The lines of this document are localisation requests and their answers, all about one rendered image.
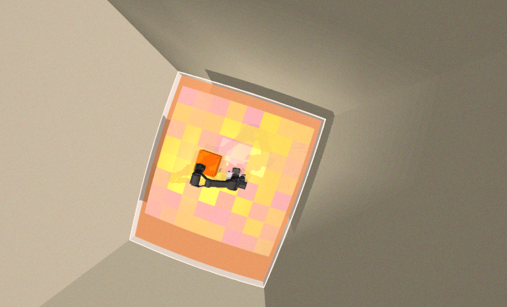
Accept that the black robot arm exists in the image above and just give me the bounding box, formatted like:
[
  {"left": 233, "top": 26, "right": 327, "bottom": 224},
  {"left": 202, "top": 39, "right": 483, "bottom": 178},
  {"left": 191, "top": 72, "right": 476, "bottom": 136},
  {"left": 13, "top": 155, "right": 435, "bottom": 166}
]
[{"left": 189, "top": 163, "right": 247, "bottom": 191}]

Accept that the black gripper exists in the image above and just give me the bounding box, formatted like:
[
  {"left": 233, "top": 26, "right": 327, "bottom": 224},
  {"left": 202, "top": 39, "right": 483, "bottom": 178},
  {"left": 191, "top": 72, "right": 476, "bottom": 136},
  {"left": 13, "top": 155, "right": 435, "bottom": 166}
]
[{"left": 230, "top": 168, "right": 240, "bottom": 179}]

